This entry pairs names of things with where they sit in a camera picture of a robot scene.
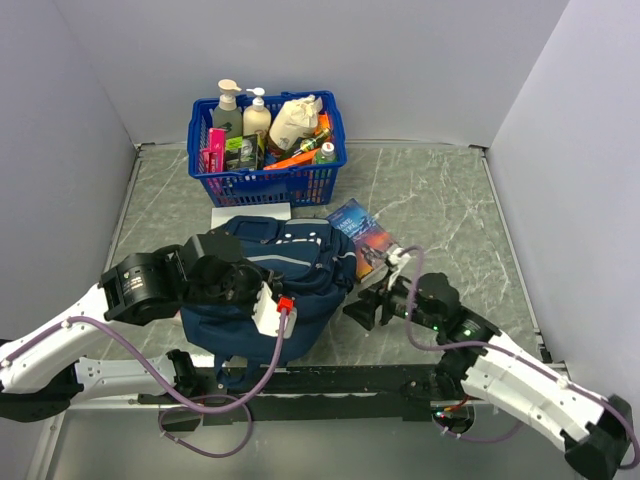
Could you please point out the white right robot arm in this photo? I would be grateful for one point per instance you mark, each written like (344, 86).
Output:
(482, 362)

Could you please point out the orange package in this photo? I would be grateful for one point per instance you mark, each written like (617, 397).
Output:
(303, 159)

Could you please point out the pink box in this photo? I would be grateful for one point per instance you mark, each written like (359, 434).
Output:
(212, 154)

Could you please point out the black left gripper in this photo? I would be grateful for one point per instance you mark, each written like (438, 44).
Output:
(272, 279)

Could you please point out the beige cloth sack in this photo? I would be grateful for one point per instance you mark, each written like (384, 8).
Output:
(297, 118)

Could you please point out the cream pump lotion bottle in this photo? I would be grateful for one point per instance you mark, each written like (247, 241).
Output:
(257, 117)

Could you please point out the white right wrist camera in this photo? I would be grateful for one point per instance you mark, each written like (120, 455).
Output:
(395, 262)

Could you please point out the green glass bottle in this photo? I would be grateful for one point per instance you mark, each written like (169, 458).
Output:
(312, 143)

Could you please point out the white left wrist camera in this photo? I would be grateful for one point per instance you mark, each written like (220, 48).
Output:
(272, 317)

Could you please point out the grey pump bottle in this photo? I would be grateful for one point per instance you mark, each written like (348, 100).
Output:
(227, 116)

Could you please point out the blue Jane Eyre book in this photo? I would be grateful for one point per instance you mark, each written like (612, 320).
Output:
(372, 242)

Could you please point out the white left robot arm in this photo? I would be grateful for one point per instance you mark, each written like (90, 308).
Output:
(81, 354)

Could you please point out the navy blue student backpack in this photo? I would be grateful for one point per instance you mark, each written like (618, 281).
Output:
(318, 264)

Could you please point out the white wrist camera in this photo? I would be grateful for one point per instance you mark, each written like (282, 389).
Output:
(395, 262)
(272, 317)

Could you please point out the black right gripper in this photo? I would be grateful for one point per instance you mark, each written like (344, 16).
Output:
(362, 310)

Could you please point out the black green box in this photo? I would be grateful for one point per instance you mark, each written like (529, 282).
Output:
(244, 153)

